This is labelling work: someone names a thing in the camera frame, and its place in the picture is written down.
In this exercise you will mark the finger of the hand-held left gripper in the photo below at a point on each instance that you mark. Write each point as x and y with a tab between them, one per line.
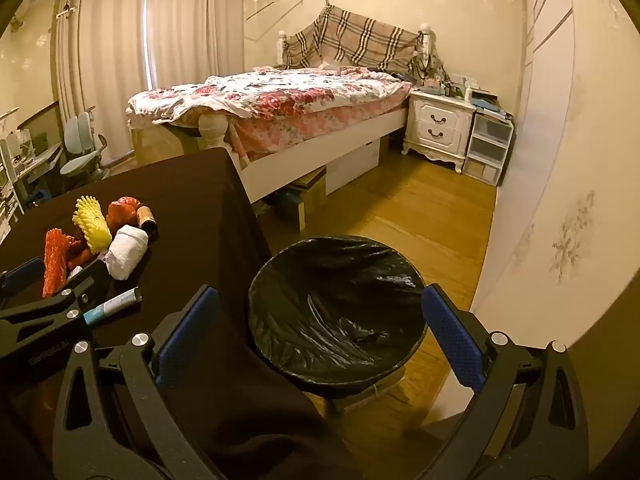
60	305
22	272

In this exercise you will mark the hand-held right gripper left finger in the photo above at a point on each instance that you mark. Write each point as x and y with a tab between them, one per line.
192	330

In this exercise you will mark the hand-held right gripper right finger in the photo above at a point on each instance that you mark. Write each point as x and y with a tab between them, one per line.
452	340

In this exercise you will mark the orange foam fruit net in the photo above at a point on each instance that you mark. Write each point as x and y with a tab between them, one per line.
54	260

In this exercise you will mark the teal and white tube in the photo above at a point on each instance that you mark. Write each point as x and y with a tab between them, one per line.
112	305

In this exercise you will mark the yellow foam fruit net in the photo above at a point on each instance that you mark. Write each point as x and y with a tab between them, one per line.
92	227

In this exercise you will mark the white paper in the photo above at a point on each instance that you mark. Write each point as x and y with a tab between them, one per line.
125	252

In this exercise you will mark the bin with black bag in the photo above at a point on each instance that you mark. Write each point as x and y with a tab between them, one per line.
340	310

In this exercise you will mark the salmon pink wrapper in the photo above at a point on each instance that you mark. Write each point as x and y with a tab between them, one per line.
82	259

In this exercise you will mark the white shelf unit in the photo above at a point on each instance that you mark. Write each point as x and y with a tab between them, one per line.
7	175

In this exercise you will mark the red plastic bag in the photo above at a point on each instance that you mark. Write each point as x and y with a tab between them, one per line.
122	212

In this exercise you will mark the white desk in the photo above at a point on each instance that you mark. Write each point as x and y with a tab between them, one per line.
40	160

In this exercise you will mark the grey office chair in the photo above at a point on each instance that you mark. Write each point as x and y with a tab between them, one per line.
82	145

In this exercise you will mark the cardboard box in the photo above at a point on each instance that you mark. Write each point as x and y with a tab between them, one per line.
307	200
155	145

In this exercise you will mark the clear plastic drawer unit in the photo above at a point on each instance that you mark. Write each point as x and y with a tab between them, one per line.
487	147

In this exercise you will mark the white storage box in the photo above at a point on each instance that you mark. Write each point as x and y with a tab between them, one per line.
350	165

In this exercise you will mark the bed with floral quilt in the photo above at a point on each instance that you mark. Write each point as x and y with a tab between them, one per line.
320	160

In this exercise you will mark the white nightstand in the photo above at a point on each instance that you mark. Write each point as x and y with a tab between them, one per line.
437	125

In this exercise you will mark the cream curtain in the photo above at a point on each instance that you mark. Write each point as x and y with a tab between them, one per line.
105	60
182	25

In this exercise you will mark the floral quilt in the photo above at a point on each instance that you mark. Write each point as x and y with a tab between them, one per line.
280	95

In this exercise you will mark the pile of nightstand items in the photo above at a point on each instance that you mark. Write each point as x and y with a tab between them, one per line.
450	85

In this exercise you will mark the plaid blanket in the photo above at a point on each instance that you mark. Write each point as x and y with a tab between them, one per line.
350	40

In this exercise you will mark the metal rod frame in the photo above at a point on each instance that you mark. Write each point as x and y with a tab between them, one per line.
300	2

